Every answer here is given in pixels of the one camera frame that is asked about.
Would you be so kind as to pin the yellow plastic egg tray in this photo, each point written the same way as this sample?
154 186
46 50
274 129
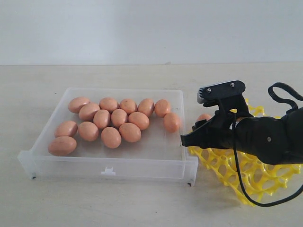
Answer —
249 177

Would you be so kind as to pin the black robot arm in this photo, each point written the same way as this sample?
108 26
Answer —
272 141

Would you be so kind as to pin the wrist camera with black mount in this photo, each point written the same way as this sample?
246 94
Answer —
225 95

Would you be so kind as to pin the brown egg second row left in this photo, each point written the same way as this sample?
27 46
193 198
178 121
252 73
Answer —
88 111

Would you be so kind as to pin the brown egg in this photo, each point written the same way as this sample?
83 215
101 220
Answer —
128 105
118 117
130 132
102 118
62 146
109 104
146 106
204 117
111 137
171 122
77 103
139 119
66 128
162 107
88 131

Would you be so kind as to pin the clear plastic drawer bin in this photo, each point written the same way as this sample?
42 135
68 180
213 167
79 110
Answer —
158 156

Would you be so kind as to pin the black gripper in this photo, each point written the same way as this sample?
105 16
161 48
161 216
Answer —
218 132

